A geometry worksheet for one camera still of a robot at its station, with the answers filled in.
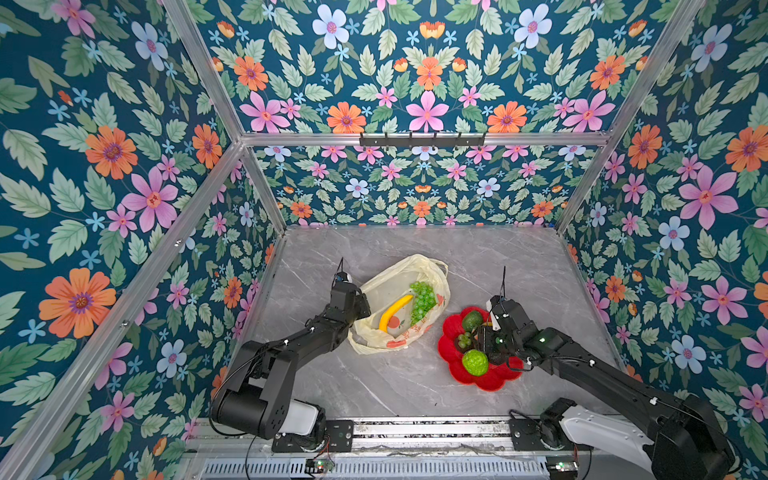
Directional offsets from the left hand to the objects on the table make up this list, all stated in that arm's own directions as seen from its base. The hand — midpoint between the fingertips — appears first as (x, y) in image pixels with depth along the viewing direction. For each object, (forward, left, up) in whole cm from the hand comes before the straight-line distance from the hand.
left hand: (368, 291), depth 91 cm
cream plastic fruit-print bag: (+6, -7, -7) cm, 12 cm away
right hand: (-16, -31, -1) cm, 35 cm away
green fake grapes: (-2, -17, -4) cm, 18 cm away
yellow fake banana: (-5, -5, -7) cm, 10 cm away
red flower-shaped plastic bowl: (-25, -36, -7) cm, 44 cm away
